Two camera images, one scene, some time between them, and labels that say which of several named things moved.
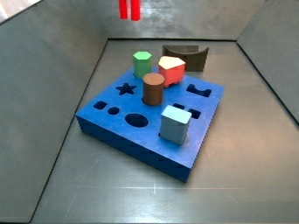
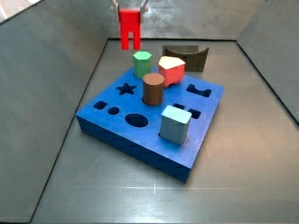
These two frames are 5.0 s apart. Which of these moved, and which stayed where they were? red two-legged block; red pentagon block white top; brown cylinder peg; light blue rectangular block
Moved: red two-legged block
Stayed: light blue rectangular block; red pentagon block white top; brown cylinder peg
